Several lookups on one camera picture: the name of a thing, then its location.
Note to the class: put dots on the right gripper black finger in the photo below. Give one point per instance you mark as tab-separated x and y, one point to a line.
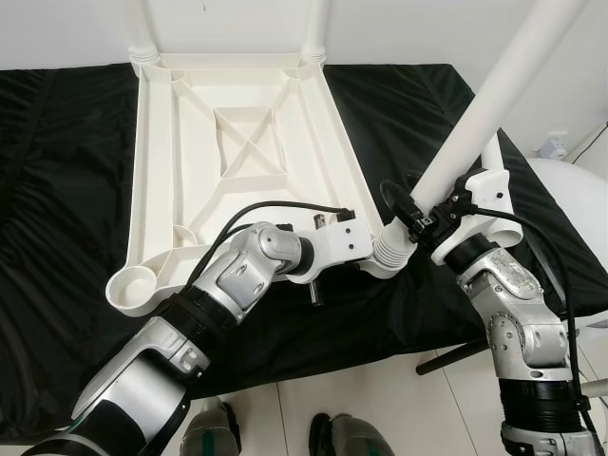
394	204

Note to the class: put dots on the black table cloth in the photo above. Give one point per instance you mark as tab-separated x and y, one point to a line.
57	190

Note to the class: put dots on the white plastic table top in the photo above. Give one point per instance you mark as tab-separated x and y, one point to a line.
157	161

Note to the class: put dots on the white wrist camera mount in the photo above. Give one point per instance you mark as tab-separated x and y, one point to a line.
489	190
337	242

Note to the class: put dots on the grey robot right foot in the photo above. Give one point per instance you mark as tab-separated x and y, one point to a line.
350	437

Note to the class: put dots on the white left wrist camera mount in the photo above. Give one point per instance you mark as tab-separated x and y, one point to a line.
337	242

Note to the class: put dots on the small white wall device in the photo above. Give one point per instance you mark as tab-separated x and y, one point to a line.
553	147

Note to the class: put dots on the grey metal rod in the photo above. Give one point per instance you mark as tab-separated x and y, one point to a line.
594	387

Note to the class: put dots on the grey robot foot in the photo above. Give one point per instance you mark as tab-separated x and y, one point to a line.
350	437
209	432

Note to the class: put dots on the black table frame bar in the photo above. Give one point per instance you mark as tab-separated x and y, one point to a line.
456	359

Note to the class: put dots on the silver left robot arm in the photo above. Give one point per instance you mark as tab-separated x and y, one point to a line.
237	275

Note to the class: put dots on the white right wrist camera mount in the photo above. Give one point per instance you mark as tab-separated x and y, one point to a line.
489	190

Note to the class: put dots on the grey robot left foot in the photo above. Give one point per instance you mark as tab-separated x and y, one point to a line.
209	432

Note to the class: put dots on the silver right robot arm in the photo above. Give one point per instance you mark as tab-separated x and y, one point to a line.
513	304

